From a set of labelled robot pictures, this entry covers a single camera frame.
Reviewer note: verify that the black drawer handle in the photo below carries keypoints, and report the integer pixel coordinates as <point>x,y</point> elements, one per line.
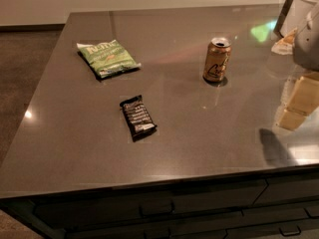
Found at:
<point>151,209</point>
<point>288,231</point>

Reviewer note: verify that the dark cabinet drawers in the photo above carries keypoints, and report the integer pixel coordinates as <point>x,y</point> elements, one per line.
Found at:
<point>285,205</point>

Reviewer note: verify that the black rxbar chocolate wrapper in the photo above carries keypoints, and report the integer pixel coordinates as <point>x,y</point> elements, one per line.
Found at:
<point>138,118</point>

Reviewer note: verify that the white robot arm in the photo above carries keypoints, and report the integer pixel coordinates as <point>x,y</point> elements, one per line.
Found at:
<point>303,43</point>

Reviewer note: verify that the green chip bag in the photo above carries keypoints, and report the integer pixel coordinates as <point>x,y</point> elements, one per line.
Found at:
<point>108,59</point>

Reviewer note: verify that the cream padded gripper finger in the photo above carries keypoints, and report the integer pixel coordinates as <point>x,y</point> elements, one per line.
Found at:
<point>300,98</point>

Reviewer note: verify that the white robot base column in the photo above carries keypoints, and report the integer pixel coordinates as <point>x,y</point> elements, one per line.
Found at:
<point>292,12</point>

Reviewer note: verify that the gold soda can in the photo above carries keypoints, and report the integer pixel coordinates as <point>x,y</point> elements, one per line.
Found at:
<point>217,57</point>

